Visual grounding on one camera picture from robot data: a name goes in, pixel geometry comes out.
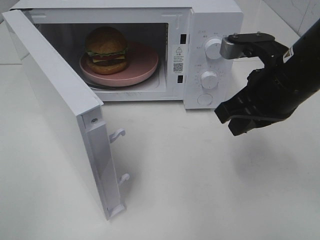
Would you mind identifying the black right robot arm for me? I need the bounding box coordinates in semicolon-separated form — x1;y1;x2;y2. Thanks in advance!
214;21;320;136

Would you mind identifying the glass microwave turntable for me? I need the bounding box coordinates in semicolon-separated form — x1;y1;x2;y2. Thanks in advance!
83;61;163;91

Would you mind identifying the upper white power knob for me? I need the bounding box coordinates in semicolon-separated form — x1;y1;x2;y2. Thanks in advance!
204;37;222;60

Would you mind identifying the pink round plate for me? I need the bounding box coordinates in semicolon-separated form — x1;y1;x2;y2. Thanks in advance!
79;41;159;88

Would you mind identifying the white microwave door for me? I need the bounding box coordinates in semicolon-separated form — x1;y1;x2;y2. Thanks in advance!
3;10;130;219

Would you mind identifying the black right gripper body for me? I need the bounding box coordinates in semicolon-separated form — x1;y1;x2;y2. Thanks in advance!
244;67;301;123

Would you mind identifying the white microwave oven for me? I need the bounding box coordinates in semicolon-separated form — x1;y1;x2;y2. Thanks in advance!
8;0;243;109

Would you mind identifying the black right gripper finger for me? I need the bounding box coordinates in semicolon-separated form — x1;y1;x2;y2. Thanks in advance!
214;87;253;123
227;114;273;136

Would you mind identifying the white timer knob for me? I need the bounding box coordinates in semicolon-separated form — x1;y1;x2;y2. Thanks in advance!
200;71;219;89

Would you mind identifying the round white door button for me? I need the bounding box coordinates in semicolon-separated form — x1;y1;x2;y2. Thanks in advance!
197;93;213;106

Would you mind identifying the toy burger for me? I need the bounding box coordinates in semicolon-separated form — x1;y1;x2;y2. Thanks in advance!
84;26;128;75

